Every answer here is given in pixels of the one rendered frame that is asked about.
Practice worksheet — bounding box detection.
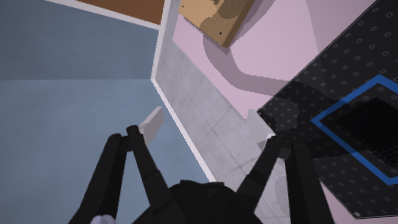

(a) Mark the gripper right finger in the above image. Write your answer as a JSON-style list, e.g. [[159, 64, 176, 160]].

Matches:
[[215, 109, 335, 224]]

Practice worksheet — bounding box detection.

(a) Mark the black well plate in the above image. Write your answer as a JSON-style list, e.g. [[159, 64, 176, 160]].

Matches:
[[335, 97, 398, 167]]

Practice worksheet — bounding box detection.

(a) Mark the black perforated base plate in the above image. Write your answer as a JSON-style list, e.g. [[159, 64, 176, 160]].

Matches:
[[257, 0, 398, 220]]

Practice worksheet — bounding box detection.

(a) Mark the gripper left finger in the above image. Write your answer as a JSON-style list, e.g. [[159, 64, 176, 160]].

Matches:
[[68, 106, 186, 224]]

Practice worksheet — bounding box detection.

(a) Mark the blue tape outline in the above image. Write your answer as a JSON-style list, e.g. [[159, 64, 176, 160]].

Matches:
[[310, 74, 398, 185]]

